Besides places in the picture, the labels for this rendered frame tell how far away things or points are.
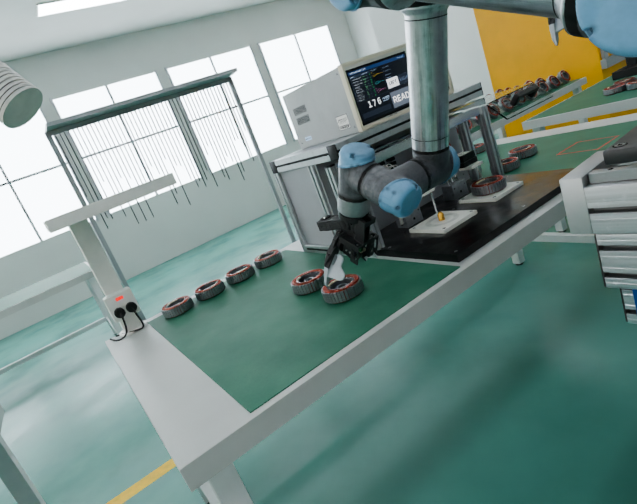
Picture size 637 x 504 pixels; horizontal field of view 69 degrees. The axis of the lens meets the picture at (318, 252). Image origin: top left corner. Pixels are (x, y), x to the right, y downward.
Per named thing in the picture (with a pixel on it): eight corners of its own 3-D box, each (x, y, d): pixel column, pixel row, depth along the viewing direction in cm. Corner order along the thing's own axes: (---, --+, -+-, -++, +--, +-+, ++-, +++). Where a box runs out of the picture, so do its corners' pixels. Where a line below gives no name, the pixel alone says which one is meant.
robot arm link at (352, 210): (330, 193, 102) (355, 180, 106) (330, 210, 105) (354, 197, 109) (355, 207, 97) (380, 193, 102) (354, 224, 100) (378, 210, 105)
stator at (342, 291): (373, 286, 121) (368, 273, 120) (343, 307, 115) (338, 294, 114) (346, 283, 130) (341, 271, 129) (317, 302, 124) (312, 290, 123)
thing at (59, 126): (307, 243, 505) (238, 67, 454) (148, 328, 422) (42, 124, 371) (286, 242, 547) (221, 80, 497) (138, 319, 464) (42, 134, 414)
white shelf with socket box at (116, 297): (232, 303, 151) (172, 172, 139) (122, 365, 134) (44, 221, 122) (200, 291, 181) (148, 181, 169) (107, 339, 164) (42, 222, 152)
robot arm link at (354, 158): (358, 161, 90) (330, 146, 95) (355, 208, 97) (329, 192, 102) (386, 150, 94) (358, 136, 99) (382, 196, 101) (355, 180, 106)
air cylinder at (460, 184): (469, 192, 166) (465, 177, 164) (455, 200, 162) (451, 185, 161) (458, 193, 170) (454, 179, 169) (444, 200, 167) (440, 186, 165)
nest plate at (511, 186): (523, 184, 151) (522, 180, 150) (496, 201, 144) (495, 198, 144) (485, 187, 164) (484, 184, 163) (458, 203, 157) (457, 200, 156)
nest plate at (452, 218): (477, 213, 140) (476, 209, 140) (445, 233, 133) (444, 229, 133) (440, 214, 153) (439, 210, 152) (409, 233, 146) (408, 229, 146)
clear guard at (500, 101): (553, 96, 143) (549, 77, 142) (507, 119, 133) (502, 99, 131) (469, 117, 171) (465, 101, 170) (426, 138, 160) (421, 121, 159)
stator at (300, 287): (330, 274, 142) (326, 264, 141) (327, 289, 131) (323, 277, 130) (297, 285, 144) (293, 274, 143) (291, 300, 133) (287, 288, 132)
